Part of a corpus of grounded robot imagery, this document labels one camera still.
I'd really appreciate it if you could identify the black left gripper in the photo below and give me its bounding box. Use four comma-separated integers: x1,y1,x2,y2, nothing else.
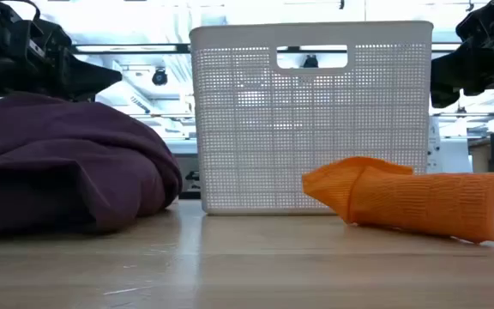
0,0,123,103

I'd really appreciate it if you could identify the dark purple garment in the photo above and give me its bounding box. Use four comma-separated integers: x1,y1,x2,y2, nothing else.
0,92,184,241

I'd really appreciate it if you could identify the orange bandage roll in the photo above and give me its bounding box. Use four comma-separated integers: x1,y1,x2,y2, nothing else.
301,156,494,245

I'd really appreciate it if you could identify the white perforated plastic basket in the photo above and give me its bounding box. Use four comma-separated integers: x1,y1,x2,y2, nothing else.
189,20,435,216

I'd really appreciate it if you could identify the white machine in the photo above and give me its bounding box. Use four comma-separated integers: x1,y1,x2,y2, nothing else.
426,114,473,174

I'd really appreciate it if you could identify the round black camera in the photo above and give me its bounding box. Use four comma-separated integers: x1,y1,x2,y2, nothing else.
151,67,169,87

